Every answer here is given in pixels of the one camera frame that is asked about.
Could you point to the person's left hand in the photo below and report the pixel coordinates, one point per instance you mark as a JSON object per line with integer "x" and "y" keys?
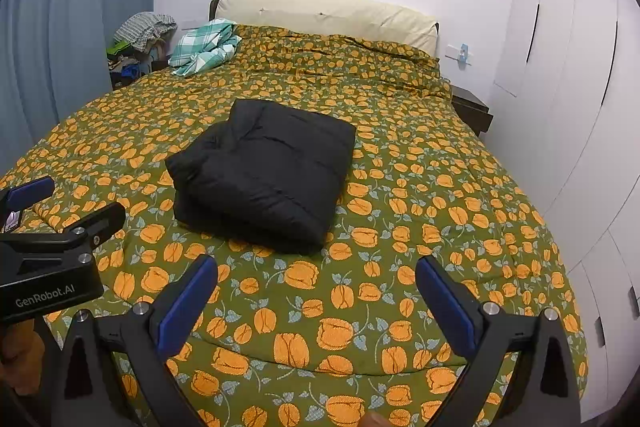
{"x": 17, "y": 352}

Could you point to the pile of mixed clothes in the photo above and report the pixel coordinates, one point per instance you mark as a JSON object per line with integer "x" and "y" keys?
{"x": 137, "y": 42}

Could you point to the green white checked cloth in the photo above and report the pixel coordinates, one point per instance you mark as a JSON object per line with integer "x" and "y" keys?
{"x": 202, "y": 49}

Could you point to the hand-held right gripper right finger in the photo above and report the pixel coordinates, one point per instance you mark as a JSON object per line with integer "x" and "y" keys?
{"x": 445, "y": 307}

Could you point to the cream pillow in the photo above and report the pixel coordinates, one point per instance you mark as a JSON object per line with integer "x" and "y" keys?
{"x": 325, "y": 14}

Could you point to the person's right hand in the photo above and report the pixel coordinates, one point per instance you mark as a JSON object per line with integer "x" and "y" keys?
{"x": 372, "y": 420}

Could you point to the dark wooden nightstand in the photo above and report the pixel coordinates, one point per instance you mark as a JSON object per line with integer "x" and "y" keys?
{"x": 472, "y": 109}

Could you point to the white wardrobe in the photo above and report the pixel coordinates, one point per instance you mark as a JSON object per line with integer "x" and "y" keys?
{"x": 575, "y": 82}

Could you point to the blue curtain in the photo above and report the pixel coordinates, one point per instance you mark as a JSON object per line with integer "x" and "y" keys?
{"x": 75, "y": 32}

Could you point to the black puffer jacket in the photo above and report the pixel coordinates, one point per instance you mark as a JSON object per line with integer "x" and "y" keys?
{"x": 270, "y": 177}

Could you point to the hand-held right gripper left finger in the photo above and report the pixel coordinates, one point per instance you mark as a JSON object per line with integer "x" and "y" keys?
{"x": 187, "y": 302}

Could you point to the green orange floral quilt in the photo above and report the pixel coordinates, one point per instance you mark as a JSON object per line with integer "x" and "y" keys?
{"x": 400, "y": 182}

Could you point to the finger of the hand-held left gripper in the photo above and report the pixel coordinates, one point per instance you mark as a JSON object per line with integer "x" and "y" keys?
{"x": 102, "y": 219}
{"x": 32, "y": 192}

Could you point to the dark wooden headboard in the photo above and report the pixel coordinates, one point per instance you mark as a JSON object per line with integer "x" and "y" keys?
{"x": 214, "y": 11}

